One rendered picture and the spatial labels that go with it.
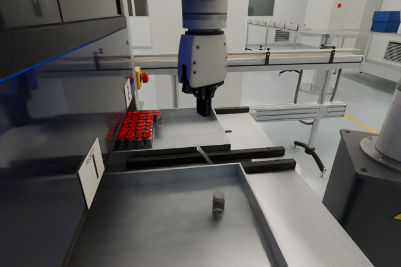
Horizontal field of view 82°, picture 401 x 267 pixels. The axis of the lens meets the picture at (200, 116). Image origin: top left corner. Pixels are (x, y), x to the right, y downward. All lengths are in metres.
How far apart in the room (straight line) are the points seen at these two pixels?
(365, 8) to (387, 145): 6.50
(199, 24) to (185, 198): 0.33
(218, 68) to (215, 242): 0.31
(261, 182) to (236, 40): 1.80
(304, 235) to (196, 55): 0.36
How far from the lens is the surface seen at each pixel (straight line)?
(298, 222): 0.49
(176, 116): 0.82
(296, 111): 1.95
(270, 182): 0.55
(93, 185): 0.37
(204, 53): 0.44
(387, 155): 0.79
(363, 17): 7.20
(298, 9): 9.87
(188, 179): 0.53
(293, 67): 1.78
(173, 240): 0.43
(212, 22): 0.43
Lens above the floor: 1.22
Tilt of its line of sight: 25 degrees down
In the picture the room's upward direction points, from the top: straight up
